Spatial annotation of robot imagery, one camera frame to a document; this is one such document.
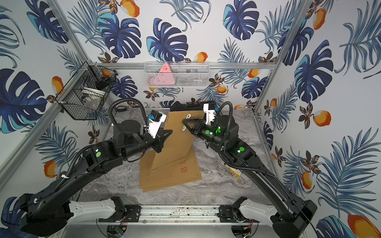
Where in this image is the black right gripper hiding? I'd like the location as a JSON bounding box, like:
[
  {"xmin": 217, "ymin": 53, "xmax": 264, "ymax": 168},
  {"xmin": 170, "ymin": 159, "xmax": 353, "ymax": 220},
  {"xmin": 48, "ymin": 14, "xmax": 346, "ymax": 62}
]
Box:
[{"xmin": 184, "ymin": 118, "xmax": 229, "ymax": 152}]

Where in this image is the brown kraft file bag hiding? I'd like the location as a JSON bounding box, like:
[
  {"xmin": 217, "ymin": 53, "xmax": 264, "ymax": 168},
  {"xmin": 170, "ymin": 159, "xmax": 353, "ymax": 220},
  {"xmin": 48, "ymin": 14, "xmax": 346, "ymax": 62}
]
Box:
[{"xmin": 150, "ymin": 110, "xmax": 205, "ymax": 172}]

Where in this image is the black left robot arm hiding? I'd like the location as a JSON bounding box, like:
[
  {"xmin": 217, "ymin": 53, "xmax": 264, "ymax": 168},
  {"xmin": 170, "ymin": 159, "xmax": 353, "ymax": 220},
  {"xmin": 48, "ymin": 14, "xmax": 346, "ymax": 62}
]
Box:
[{"xmin": 18, "ymin": 98, "xmax": 172, "ymax": 237}]

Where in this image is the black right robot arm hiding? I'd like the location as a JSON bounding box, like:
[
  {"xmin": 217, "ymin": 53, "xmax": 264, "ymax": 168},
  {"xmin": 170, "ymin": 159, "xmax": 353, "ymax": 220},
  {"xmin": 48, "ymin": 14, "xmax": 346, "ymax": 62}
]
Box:
[{"xmin": 176, "ymin": 101, "xmax": 317, "ymax": 238}]

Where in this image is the brown file bag stack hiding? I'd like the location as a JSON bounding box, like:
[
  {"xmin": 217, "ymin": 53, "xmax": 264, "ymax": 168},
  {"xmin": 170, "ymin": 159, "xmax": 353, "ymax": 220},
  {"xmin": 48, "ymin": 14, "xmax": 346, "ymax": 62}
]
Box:
[{"xmin": 139, "ymin": 147, "xmax": 202, "ymax": 192}]

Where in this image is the black plastic tool case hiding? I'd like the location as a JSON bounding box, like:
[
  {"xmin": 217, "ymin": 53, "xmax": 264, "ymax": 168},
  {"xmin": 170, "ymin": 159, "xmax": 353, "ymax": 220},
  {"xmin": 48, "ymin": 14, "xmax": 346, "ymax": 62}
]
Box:
[{"xmin": 170, "ymin": 101, "xmax": 217, "ymax": 112}]

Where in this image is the pink triangular item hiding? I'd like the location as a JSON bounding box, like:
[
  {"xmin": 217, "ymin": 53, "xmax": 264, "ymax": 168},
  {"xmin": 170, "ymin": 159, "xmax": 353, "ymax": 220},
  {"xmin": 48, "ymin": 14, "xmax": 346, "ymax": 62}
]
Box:
[{"xmin": 147, "ymin": 62, "xmax": 176, "ymax": 86}]

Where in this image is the white work glove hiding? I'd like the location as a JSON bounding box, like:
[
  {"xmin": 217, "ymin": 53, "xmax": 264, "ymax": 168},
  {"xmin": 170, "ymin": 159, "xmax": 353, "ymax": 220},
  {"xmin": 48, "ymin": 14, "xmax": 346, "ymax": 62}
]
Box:
[{"xmin": 229, "ymin": 168, "xmax": 242, "ymax": 178}]

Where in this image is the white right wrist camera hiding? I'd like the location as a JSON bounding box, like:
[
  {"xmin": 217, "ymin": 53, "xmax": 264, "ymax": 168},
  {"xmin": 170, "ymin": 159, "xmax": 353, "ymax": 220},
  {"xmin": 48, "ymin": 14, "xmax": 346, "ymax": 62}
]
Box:
[{"xmin": 203, "ymin": 103, "xmax": 216, "ymax": 126}]

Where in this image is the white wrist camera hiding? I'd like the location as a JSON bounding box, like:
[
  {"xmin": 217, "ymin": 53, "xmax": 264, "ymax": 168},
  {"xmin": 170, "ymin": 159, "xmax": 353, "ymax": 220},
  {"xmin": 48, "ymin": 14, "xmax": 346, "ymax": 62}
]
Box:
[
  {"xmin": 148, "ymin": 110, "xmax": 167, "ymax": 138},
  {"xmin": 203, "ymin": 103, "xmax": 216, "ymax": 126}
]

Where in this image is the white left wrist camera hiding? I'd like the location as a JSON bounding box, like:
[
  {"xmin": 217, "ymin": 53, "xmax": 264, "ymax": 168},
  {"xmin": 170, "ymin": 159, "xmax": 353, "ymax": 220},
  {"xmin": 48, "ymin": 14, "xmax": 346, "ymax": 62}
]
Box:
[{"xmin": 148, "ymin": 110, "xmax": 167, "ymax": 138}]

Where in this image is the clear wall shelf basket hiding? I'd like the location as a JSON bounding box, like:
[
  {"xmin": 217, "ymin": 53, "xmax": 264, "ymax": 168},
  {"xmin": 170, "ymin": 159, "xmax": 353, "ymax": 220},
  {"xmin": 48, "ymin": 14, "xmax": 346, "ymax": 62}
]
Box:
[{"xmin": 144, "ymin": 61, "xmax": 210, "ymax": 88}]

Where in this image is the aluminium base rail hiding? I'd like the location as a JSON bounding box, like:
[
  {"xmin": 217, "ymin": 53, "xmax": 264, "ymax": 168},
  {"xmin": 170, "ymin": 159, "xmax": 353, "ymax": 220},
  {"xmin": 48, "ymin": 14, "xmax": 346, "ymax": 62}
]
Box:
[{"xmin": 59, "ymin": 204, "xmax": 302, "ymax": 226}]

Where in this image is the black wire basket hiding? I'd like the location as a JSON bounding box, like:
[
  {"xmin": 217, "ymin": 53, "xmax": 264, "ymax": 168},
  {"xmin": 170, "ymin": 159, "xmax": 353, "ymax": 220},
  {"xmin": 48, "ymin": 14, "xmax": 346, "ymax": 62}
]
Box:
[{"xmin": 55, "ymin": 62, "xmax": 118, "ymax": 121}]

